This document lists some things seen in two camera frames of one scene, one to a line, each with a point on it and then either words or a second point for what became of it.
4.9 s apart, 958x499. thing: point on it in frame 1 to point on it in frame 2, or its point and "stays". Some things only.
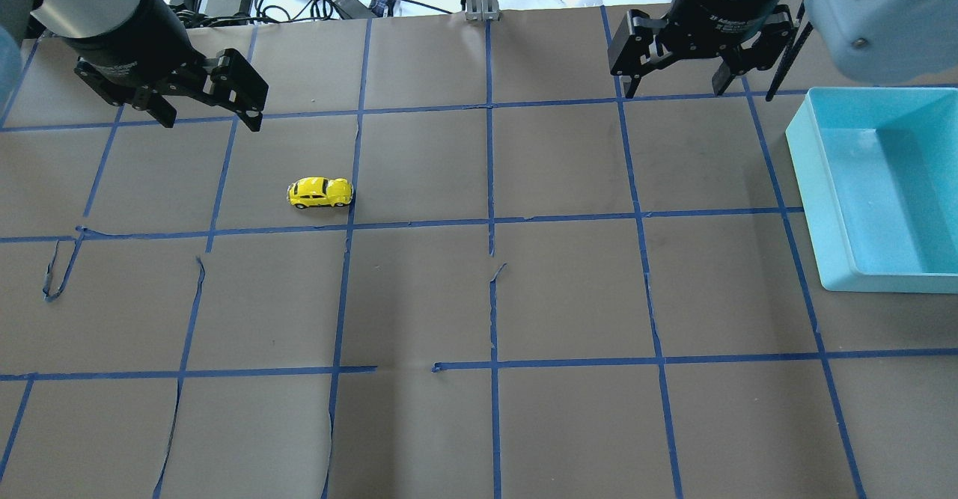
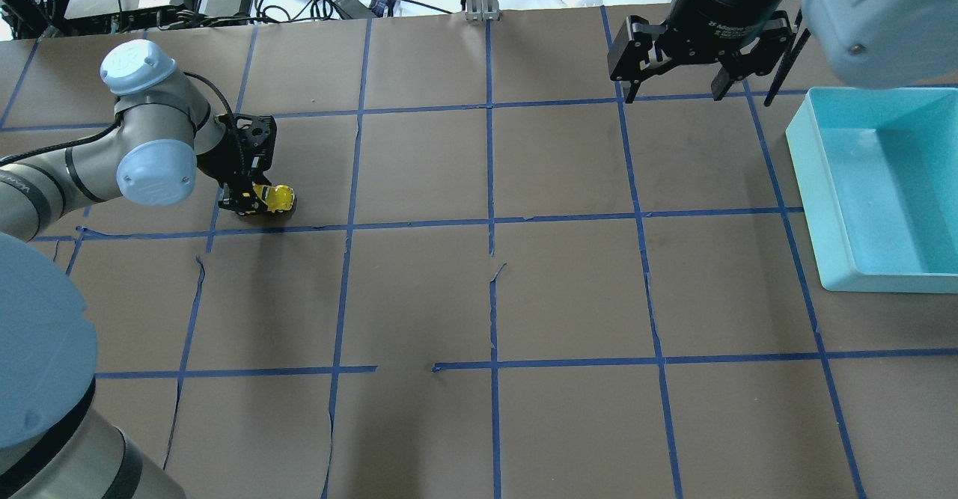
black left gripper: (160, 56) to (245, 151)
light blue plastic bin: (877, 172) stays
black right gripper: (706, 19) stays
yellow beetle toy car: (318, 191) to (279, 198)
